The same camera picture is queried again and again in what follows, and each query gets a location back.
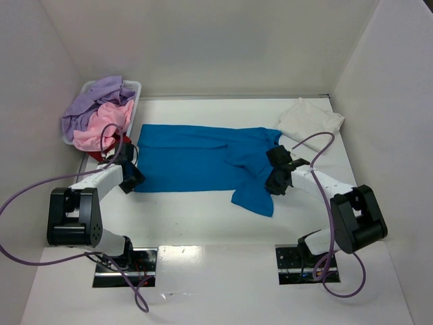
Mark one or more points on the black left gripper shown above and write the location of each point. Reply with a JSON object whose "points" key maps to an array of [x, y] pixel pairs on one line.
{"points": [[134, 179]]}

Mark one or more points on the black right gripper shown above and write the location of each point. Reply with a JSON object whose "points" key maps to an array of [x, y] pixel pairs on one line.
{"points": [[274, 178]]}

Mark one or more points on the blue t shirt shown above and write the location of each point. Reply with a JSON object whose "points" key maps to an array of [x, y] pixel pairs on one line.
{"points": [[187, 158]]}

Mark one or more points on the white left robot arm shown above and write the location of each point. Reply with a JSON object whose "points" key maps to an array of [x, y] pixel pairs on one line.
{"points": [[75, 217]]}

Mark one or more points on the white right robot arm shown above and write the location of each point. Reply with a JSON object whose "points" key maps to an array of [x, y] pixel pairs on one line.
{"points": [[356, 218]]}

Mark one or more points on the red t shirt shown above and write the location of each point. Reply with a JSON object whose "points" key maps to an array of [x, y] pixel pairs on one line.
{"points": [[99, 155]]}

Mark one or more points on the pink t shirt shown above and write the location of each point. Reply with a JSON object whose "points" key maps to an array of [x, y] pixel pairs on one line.
{"points": [[109, 119]]}

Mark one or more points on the white folded t shirt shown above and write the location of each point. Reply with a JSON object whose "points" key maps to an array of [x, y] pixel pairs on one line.
{"points": [[304, 118]]}

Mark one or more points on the lavender t shirt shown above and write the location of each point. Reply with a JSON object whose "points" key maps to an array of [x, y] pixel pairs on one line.
{"points": [[94, 98]]}

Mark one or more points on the white plastic laundry basket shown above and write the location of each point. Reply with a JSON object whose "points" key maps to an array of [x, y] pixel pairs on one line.
{"points": [[137, 91]]}

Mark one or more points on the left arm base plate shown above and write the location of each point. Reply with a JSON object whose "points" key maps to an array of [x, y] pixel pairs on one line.
{"points": [[139, 267]]}

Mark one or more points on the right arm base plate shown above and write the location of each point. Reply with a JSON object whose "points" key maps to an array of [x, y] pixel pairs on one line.
{"points": [[291, 268]]}

